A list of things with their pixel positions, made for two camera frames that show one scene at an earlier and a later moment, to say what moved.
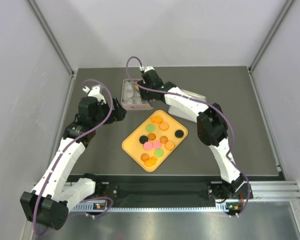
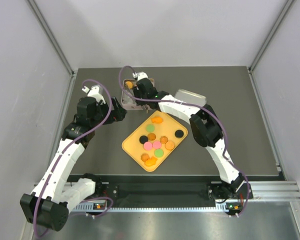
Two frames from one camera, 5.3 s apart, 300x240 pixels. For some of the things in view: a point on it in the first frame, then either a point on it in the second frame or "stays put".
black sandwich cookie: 179,133 stays put
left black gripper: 117,114 stays put
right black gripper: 143,95 → 136,91
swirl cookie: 163,139 stays put
